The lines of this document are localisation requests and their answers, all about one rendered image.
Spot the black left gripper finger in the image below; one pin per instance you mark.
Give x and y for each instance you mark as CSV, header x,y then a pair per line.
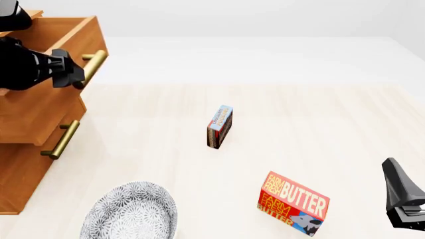
x,y
77,73

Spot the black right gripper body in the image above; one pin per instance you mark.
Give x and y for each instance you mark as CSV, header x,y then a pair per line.
x,y
403,217

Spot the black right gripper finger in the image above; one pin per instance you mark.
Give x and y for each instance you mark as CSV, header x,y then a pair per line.
x,y
400,185

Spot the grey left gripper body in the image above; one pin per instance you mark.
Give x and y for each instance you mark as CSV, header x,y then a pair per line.
x,y
60,69

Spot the wooden drawer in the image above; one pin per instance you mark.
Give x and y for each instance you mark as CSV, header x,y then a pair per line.
x,y
66,30
40,119

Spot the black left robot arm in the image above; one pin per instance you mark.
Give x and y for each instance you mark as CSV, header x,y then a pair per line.
x,y
20,67

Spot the wooden drawer, closed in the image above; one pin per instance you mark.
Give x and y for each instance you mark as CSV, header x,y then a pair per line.
x,y
40,119

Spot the wooden cabinet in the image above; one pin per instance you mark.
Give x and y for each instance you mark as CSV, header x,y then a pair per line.
x,y
20,179

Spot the chocolate pudding box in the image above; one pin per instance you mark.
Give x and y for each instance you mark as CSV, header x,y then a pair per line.
x,y
220,125

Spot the red butter box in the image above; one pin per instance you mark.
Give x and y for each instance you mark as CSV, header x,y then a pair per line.
x,y
299,201

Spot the grey patterned bowl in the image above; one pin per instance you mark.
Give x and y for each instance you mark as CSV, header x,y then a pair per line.
x,y
133,214

